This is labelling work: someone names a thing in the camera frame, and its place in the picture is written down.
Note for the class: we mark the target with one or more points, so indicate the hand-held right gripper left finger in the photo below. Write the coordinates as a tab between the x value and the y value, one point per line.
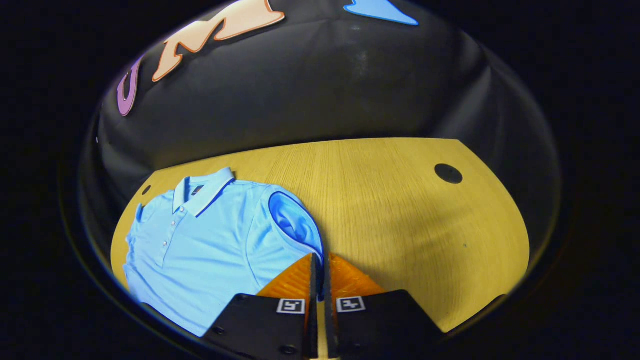
314	300

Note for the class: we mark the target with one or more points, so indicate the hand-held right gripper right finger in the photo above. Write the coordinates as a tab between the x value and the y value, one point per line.
328	300

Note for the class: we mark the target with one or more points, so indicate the light blue T-shirt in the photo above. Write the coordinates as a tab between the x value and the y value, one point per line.
210	250

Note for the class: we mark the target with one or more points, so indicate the black round table grommet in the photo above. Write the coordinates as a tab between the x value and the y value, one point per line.
146	190
448	173

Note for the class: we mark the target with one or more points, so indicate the black backdrop cloth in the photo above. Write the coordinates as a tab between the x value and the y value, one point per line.
325	85

